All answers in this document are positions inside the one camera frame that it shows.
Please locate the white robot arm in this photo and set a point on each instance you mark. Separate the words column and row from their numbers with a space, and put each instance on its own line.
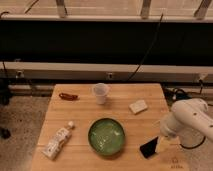
column 184, row 113

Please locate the black object on floor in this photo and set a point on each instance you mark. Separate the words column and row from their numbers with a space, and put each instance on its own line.
column 4, row 133

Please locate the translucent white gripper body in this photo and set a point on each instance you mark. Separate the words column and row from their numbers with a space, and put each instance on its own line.
column 163, row 144

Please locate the green ceramic bowl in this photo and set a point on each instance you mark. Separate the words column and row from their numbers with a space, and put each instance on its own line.
column 106, row 137

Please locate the black rectangular eraser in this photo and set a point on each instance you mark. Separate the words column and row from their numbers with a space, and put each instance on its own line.
column 148, row 149

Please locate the white small bottle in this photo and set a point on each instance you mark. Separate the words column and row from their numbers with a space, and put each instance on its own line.
column 55, row 144

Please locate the red chili pepper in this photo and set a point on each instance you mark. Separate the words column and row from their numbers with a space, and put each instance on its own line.
column 68, row 97

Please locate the white rectangular sponge block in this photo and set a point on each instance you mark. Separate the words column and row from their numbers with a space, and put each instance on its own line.
column 138, row 106

